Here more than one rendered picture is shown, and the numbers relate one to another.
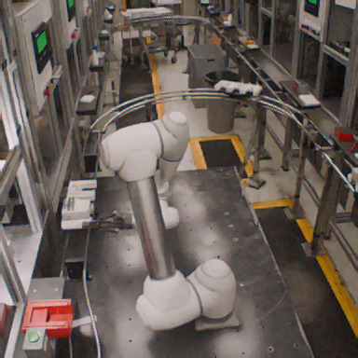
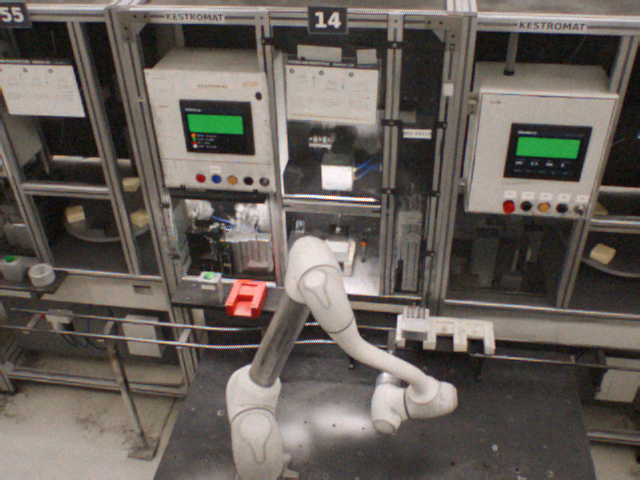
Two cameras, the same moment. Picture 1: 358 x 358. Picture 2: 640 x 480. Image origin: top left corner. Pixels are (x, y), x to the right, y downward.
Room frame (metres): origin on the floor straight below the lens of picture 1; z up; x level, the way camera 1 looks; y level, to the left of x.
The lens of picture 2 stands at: (1.58, -1.39, 2.62)
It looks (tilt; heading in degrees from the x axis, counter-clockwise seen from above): 36 degrees down; 102
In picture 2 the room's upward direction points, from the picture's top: 2 degrees counter-clockwise
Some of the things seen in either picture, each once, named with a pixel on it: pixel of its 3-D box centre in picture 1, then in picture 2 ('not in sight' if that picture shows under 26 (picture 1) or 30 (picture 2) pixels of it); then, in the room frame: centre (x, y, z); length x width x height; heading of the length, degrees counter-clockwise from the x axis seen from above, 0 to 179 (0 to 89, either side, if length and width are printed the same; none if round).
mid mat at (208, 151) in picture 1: (221, 158); not in sight; (3.47, -0.58, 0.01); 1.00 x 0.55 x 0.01; 3
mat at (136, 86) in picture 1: (139, 81); not in sight; (5.90, 0.30, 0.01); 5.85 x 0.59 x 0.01; 3
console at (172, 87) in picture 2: not in sight; (221, 119); (0.78, 0.64, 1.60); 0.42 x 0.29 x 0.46; 3
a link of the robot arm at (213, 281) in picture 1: (213, 286); (257, 443); (1.08, -0.17, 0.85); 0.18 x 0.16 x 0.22; 114
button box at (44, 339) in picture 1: (35, 348); (211, 286); (0.74, 0.43, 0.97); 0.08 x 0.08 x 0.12; 3
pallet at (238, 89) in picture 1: (238, 90); not in sight; (3.15, -0.65, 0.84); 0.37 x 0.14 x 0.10; 61
